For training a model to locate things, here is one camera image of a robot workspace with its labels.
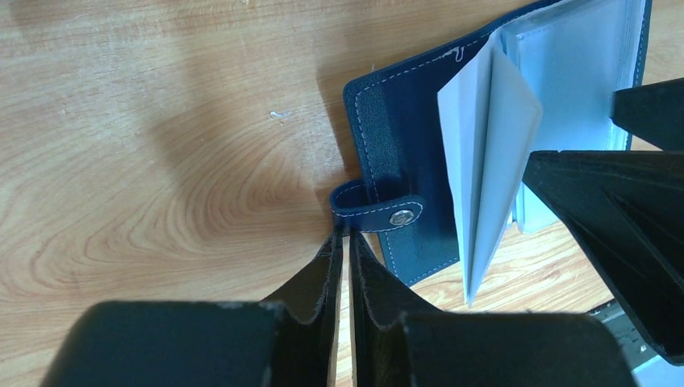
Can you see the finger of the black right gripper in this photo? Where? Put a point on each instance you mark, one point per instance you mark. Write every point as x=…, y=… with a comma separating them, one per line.
x=625, y=210
x=652, y=112

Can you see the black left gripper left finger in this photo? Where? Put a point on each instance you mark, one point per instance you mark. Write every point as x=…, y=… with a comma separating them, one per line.
x=288, y=338

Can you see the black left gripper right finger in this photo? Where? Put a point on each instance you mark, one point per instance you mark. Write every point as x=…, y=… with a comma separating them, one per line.
x=400, y=339

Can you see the blue leather card holder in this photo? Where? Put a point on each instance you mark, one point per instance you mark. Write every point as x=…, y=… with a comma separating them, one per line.
x=443, y=138

